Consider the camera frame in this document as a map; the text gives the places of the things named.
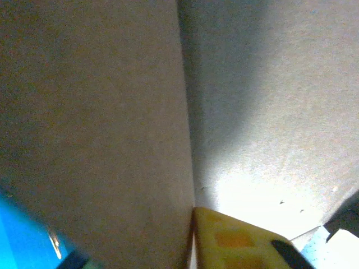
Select blue printed backdrop banner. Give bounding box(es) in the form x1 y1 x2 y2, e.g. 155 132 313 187
0 184 90 269

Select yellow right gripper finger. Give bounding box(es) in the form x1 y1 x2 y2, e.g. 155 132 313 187
192 206 315 269

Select brown cardboard box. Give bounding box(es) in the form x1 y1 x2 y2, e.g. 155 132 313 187
0 0 359 269

